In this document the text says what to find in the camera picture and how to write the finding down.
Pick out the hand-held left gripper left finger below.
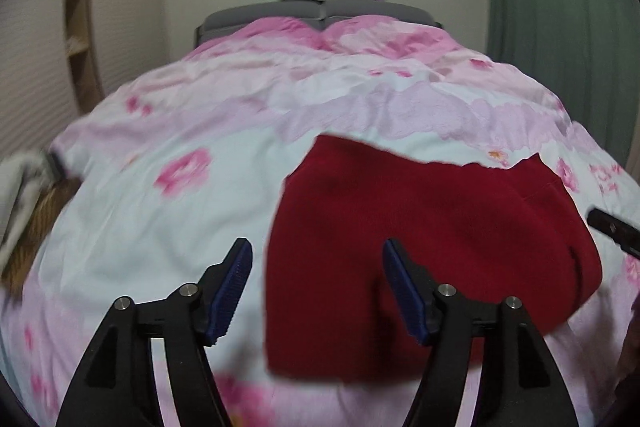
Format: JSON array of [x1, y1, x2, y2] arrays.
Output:
[[56, 237, 253, 427]]

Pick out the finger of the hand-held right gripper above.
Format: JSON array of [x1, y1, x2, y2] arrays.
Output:
[[586, 206, 640, 259]]

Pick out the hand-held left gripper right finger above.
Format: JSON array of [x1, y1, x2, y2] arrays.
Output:
[[382, 238, 583, 427]]

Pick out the red cartoon print sweater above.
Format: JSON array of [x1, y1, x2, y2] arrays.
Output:
[[263, 133, 603, 383]]

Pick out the pink floral quilt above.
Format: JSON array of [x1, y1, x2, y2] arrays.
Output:
[[0, 14, 640, 427]]

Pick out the brown woven mat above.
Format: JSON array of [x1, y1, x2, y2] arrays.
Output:
[[0, 179, 82, 295]]

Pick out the green curtain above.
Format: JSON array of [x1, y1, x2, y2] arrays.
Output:
[[480, 0, 640, 170]]

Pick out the pink pillow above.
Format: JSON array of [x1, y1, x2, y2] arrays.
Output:
[[324, 13, 453, 58], [240, 18, 327, 54]]

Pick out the grey padded headboard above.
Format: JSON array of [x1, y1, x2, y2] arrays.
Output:
[[195, 0, 446, 45]]

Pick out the wooden wardrobe shelves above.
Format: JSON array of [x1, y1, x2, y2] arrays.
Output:
[[61, 0, 104, 110]]

